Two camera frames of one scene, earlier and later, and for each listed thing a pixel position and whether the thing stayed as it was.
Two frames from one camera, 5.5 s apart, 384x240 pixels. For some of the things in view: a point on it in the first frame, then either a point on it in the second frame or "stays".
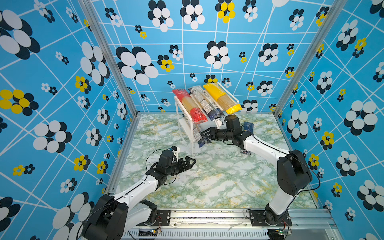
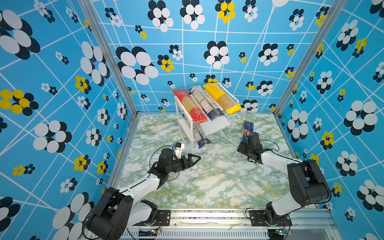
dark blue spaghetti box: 248,126 stays
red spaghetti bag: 196,114 stays
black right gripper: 213,132 -> 241,147
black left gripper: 187,164 stays
